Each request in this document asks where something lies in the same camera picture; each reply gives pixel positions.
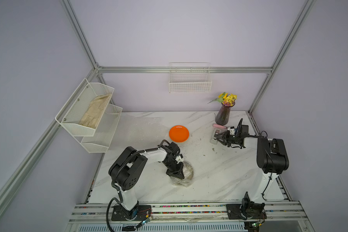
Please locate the aluminium front rail frame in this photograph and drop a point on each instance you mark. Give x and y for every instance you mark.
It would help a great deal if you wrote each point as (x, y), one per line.
(187, 212)

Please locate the clear bubble wrap sheet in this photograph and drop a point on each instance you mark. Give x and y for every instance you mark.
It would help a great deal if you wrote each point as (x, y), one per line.
(139, 133)
(175, 181)

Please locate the orange dinner plate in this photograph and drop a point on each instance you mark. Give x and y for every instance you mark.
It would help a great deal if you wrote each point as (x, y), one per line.
(179, 134)

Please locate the white mesh shelf bin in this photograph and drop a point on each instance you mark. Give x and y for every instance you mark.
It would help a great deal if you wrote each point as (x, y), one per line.
(100, 142)
(82, 114)

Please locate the beige cloth in bin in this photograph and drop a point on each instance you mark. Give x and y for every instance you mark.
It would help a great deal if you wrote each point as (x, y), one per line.
(95, 111)

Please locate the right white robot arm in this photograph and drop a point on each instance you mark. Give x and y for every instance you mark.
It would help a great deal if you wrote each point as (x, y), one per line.
(271, 159)

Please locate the purple glass vase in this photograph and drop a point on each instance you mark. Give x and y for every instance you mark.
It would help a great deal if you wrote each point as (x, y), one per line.
(222, 117)

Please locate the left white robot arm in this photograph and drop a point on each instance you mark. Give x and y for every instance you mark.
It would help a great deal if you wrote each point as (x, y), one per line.
(128, 167)

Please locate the yellow artificial flowers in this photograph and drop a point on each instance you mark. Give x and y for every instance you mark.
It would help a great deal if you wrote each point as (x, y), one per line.
(226, 99)

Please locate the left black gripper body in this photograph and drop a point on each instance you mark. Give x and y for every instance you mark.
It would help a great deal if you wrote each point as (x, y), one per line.
(173, 169)

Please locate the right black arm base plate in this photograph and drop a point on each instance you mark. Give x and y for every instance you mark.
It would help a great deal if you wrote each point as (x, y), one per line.
(238, 211)

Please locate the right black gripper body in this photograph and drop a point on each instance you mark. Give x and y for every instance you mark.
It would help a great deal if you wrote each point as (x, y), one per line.
(225, 138)

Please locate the white wire wall basket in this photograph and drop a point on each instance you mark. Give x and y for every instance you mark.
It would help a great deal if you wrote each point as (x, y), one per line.
(189, 77)

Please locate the yellow patterned dinner plate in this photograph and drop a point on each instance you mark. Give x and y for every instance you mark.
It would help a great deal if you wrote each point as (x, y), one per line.
(188, 175)

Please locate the upper white mesh shelf bin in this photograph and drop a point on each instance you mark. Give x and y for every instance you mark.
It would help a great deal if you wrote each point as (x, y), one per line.
(82, 114)

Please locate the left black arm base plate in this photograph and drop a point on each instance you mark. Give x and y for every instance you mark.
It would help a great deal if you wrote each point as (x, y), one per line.
(133, 213)

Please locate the lower white mesh shelf bin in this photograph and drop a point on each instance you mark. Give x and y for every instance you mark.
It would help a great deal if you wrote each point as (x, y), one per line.
(100, 142)

